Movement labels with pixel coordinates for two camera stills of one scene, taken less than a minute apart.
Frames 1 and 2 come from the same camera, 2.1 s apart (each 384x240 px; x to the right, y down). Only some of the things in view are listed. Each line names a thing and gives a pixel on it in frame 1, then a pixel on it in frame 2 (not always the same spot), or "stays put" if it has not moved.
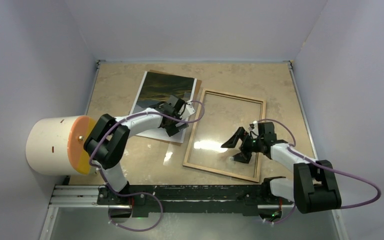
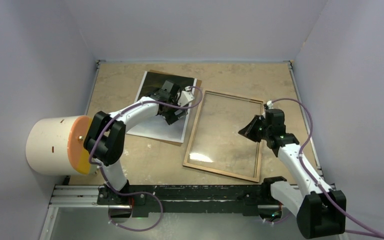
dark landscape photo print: x=156 y=87 stays put
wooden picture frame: x=257 y=178 stays put
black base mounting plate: x=188 y=198 stays put
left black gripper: x=172 y=129 to x=171 y=117
